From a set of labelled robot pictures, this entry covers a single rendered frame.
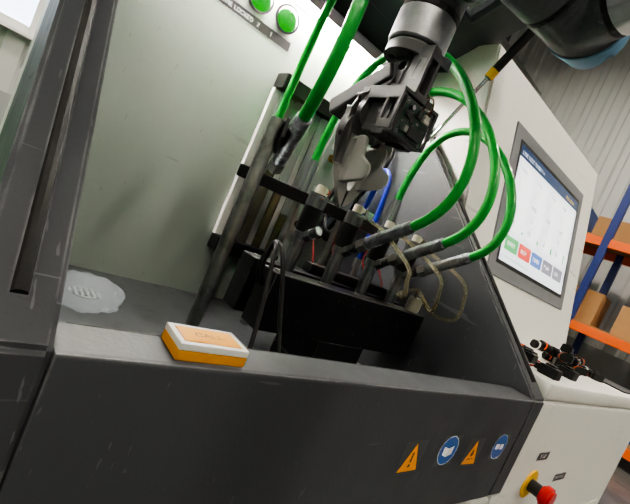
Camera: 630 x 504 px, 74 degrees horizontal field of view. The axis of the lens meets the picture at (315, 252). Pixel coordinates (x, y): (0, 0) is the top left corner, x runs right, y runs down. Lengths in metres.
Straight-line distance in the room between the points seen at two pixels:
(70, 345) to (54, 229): 0.07
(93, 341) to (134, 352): 0.02
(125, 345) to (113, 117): 0.54
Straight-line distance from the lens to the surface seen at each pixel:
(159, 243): 0.82
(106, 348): 0.26
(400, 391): 0.42
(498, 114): 1.00
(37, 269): 0.26
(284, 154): 0.48
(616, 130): 7.85
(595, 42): 0.61
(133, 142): 0.78
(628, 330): 5.71
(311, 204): 0.58
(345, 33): 0.42
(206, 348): 0.28
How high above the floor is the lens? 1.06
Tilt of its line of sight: 4 degrees down
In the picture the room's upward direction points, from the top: 24 degrees clockwise
